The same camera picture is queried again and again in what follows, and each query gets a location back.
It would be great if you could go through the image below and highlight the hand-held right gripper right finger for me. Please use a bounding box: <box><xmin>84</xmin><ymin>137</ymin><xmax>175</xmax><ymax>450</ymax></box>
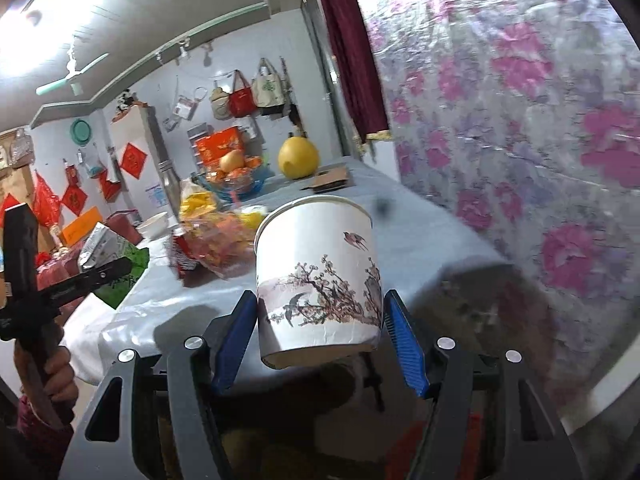
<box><xmin>382</xmin><ymin>288</ymin><xmax>583</xmax><ymax>480</ymax></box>

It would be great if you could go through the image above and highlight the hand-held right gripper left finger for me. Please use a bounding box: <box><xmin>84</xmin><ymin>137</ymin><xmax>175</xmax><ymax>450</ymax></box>
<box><xmin>60</xmin><ymin>289</ymin><xmax>259</xmax><ymax>480</ymax></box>

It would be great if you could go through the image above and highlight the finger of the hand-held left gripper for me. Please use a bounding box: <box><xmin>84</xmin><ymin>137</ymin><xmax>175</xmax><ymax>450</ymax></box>
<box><xmin>37</xmin><ymin>257</ymin><xmax>134</xmax><ymax>312</ymax></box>

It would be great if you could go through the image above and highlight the printed white paper cup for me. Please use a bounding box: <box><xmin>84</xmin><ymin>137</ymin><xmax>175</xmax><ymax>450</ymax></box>
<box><xmin>253</xmin><ymin>196</ymin><xmax>385</xmax><ymax>370</ymax></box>

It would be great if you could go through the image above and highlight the person's left forearm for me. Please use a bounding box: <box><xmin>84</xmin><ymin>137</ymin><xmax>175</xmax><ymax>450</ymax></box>
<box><xmin>15</xmin><ymin>392</ymin><xmax>76</xmax><ymax>480</ymax></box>

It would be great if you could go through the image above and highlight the person's left hand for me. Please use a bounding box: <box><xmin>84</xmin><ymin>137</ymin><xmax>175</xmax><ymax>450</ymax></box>
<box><xmin>13</xmin><ymin>344</ymin><xmax>80</xmax><ymax>425</ymax></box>

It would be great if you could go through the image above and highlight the green snack packet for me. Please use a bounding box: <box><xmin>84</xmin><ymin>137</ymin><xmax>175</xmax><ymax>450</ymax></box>
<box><xmin>77</xmin><ymin>222</ymin><xmax>151</xmax><ymax>311</ymax></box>

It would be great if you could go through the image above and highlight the orange box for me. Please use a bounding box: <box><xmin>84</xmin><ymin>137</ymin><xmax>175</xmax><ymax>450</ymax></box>
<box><xmin>62</xmin><ymin>210</ymin><xmax>103</xmax><ymax>248</ymax></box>

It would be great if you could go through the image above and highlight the dark red basket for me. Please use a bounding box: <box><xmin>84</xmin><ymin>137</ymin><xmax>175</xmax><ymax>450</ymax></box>
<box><xmin>102</xmin><ymin>210</ymin><xmax>143</xmax><ymax>244</ymax></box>

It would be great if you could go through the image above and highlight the red plastic bag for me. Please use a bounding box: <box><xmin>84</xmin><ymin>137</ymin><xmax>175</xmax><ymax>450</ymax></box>
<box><xmin>32</xmin><ymin>172</ymin><xmax>63</xmax><ymax>226</ymax></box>

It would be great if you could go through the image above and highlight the white bowl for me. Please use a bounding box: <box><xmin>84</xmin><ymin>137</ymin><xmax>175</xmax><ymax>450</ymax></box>
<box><xmin>136</xmin><ymin>211</ymin><xmax>171</xmax><ymax>240</ymax></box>

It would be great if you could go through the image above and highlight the red diamond paper decoration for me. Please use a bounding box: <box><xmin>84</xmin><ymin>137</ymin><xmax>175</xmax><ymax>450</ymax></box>
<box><xmin>120</xmin><ymin>142</ymin><xmax>149</xmax><ymax>179</ymax></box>
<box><xmin>60</xmin><ymin>185</ymin><xmax>89</xmax><ymax>217</ymax></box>

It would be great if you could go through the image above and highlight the red snack packet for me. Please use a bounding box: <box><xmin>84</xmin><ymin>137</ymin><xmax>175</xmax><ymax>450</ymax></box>
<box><xmin>167</xmin><ymin>227</ymin><xmax>198</xmax><ymax>279</ymax></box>

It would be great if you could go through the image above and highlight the clear plastic snack wrapper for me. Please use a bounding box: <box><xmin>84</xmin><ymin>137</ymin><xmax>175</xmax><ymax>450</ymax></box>
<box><xmin>182</xmin><ymin>210</ymin><xmax>263</xmax><ymax>281</ymax></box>

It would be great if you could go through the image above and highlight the folding table with grey cloth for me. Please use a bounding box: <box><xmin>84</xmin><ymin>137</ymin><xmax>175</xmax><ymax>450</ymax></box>
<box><xmin>60</xmin><ymin>157</ymin><xmax>521</xmax><ymax>396</ymax></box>

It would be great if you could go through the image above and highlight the steel thermos flask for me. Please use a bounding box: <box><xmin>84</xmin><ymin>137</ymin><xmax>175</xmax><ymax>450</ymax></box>
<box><xmin>157</xmin><ymin>160</ymin><xmax>183</xmax><ymax>216</ymax></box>

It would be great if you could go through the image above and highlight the green round plate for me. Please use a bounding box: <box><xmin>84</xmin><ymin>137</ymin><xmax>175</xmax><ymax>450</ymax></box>
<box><xmin>70</xmin><ymin>118</ymin><xmax>94</xmax><ymax>146</ymax></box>

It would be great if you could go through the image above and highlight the blue glass fruit bowl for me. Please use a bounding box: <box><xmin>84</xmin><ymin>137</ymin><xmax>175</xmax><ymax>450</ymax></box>
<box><xmin>205</xmin><ymin>165</ymin><xmax>266</xmax><ymax>202</ymax></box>

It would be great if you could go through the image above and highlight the white refrigerator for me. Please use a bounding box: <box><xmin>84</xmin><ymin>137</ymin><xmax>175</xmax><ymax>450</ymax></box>
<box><xmin>110</xmin><ymin>105</ymin><xmax>173</xmax><ymax>217</ymax></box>

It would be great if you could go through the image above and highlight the large pale orange fruit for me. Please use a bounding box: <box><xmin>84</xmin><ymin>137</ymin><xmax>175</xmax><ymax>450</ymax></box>
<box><xmin>219</xmin><ymin>150</ymin><xmax>247</xmax><ymax>174</ymax></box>

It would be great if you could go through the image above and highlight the red gift box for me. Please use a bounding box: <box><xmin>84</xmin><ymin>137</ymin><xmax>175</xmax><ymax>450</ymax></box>
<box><xmin>195</xmin><ymin>127</ymin><xmax>246</xmax><ymax>166</ymax></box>

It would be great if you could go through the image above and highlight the brown cardboard piece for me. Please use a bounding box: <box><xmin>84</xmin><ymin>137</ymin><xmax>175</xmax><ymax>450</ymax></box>
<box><xmin>300</xmin><ymin>163</ymin><xmax>353</xmax><ymax>195</ymax></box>

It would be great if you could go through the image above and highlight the green ceiling fan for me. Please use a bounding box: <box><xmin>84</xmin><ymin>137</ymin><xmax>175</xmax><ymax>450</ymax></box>
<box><xmin>35</xmin><ymin>45</ymin><xmax>110</xmax><ymax>97</ymax></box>

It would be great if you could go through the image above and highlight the yellow pomelo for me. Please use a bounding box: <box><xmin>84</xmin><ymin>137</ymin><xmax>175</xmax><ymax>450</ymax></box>
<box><xmin>278</xmin><ymin>136</ymin><xmax>321</xmax><ymax>180</ymax></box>

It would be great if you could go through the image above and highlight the beige hanging bag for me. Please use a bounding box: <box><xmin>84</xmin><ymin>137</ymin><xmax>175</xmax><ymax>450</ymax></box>
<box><xmin>209</xmin><ymin>80</ymin><xmax>232</xmax><ymax>121</ymax></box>

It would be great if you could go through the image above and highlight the red tote bag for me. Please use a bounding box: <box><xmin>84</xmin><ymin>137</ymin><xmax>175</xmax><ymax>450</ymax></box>
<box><xmin>227</xmin><ymin>71</ymin><xmax>258</xmax><ymax>118</ymax></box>

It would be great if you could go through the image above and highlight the white tote bag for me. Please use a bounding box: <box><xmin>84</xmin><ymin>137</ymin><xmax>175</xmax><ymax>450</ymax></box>
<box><xmin>250</xmin><ymin>58</ymin><xmax>286</xmax><ymax>109</ymax></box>

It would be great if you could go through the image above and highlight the floral plastic sheet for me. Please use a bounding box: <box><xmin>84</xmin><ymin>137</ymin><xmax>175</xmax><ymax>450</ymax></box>
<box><xmin>345</xmin><ymin>0</ymin><xmax>640</xmax><ymax>431</ymax></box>

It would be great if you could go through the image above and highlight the dark red curtain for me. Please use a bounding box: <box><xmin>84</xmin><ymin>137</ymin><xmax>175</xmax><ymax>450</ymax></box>
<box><xmin>316</xmin><ymin>0</ymin><xmax>391</xmax><ymax>144</ymax></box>

